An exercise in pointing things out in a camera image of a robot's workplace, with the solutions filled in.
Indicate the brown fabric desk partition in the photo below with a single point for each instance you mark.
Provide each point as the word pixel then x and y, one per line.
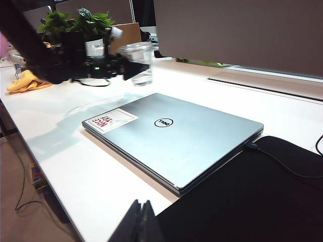
pixel 239 32

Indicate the orange cloth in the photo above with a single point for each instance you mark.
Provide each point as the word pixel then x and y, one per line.
pixel 25 82

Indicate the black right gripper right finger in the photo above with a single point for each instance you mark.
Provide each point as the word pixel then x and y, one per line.
pixel 150 224

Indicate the brown cardboard box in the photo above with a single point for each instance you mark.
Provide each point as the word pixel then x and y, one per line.
pixel 128 35

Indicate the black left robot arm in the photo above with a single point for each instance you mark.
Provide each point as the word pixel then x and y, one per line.
pixel 22 43

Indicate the silver Dell laptop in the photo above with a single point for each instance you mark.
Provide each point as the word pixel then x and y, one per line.
pixel 176 141

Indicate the green leafy plant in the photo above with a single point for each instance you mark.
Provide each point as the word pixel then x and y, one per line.
pixel 75 22

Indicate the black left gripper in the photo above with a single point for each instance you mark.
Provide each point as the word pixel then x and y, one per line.
pixel 75 63

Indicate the green items behind partition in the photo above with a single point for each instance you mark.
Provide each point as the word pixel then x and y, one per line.
pixel 217 63

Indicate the white plant pot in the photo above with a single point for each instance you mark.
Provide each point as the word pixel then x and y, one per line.
pixel 94 48

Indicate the clear plastic coffee cup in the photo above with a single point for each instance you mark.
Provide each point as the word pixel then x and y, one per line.
pixel 142 53

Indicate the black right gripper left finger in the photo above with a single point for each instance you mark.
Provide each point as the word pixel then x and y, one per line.
pixel 133 224

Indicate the black mouse pad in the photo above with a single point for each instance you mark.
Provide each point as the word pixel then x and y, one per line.
pixel 252 206

